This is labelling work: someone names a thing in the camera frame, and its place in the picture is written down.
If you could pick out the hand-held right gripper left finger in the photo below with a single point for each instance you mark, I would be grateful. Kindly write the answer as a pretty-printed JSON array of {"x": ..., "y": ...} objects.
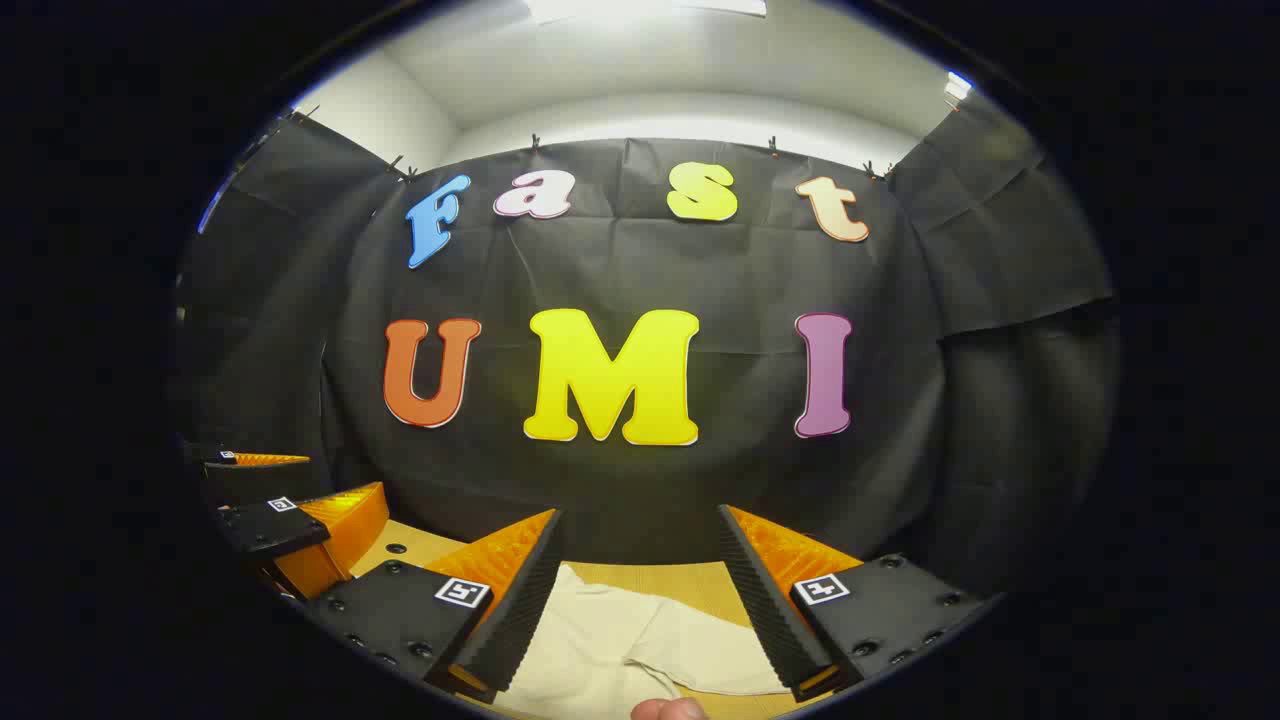
[{"x": 520, "y": 620}]

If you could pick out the ceiling light panel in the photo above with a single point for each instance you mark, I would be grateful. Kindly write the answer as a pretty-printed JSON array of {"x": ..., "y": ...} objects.
[{"x": 600, "y": 8}]

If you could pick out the cream sweatshirt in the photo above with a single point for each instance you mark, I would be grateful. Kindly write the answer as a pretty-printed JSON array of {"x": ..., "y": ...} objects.
[{"x": 600, "y": 640}]

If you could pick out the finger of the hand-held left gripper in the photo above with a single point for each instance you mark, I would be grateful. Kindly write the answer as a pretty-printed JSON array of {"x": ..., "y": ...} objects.
[
  {"x": 265, "y": 461},
  {"x": 270, "y": 530}
]

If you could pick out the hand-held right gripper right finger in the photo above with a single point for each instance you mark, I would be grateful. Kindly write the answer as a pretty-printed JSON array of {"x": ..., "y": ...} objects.
[{"x": 765, "y": 610}]

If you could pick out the black backdrop cloth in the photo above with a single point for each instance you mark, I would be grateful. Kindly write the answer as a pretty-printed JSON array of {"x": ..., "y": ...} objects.
[{"x": 700, "y": 480}]

